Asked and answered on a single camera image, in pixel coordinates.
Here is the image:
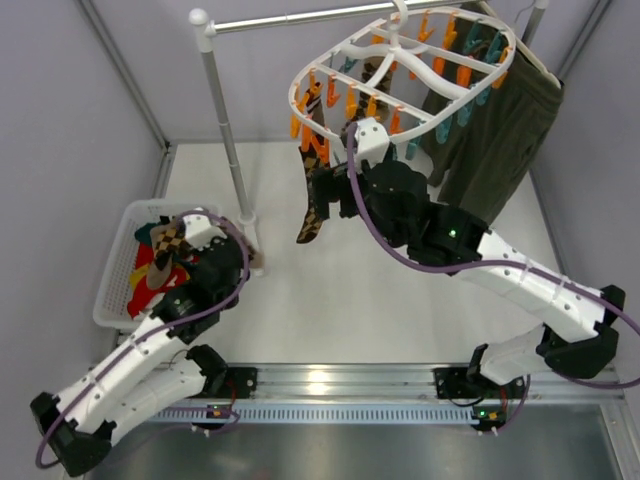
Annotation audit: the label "brown orange argyle sock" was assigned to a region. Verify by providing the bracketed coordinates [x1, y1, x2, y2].
[150, 220, 191, 270]

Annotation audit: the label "olive green hanging garment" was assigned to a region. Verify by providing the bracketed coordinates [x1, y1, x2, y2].
[420, 47, 564, 224]

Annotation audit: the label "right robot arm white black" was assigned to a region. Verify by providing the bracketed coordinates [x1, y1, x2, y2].
[310, 161, 625, 385]

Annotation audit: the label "tan sock maroon white stripes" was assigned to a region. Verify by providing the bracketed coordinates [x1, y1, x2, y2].
[146, 261, 178, 291]

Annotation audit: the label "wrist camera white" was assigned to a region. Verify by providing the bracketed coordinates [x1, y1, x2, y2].
[348, 117, 390, 173]
[181, 210, 227, 250]

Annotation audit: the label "pile of socks in basket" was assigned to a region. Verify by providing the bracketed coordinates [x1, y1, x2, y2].
[126, 216, 199, 320]

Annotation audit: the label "white oval clip hanger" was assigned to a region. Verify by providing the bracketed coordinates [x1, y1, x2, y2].
[288, 6, 517, 164]

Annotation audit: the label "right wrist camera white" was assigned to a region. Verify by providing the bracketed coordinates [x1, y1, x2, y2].
[348, 117, 390, 173]

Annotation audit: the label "tan striped sock inner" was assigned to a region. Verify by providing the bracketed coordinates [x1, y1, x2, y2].
[305, 81, 325, 126]

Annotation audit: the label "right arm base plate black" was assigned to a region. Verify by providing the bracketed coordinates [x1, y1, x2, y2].
[433, 366, 526, 402]

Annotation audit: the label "brown tan argyle sock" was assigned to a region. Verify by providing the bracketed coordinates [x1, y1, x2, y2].
[296, 142, 331, 244]

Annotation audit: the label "aluminium mounting rail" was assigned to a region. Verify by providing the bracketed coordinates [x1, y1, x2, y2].
[79, 363, 626, 401]

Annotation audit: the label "white clothes hanger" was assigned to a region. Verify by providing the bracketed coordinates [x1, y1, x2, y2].
[479, 1, 562, 88]

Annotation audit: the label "argyle sock right inner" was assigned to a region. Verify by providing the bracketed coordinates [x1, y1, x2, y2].
[344, 54, 399, 134]

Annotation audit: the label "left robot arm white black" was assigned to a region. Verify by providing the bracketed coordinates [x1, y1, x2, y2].
[30, 233, 250, 478]

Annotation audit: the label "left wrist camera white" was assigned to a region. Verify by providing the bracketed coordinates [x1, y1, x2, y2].
[181, 210, 227, 250]

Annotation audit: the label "white laundry basket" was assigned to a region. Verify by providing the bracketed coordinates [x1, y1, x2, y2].
[93, 199, 223, 332]

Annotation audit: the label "slotted cable duct grey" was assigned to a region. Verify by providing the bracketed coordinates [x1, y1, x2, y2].
[151, 403, 479, 425]

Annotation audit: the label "dark brown argyle sock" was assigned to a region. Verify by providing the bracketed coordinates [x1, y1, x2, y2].
[241, 233, 264, 270]

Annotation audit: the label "clothes rack metal frame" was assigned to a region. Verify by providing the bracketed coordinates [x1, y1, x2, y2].
[189, 1, 549, 254]

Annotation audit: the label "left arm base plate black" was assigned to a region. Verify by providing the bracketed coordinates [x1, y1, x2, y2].
[166, 362, 257, 400]

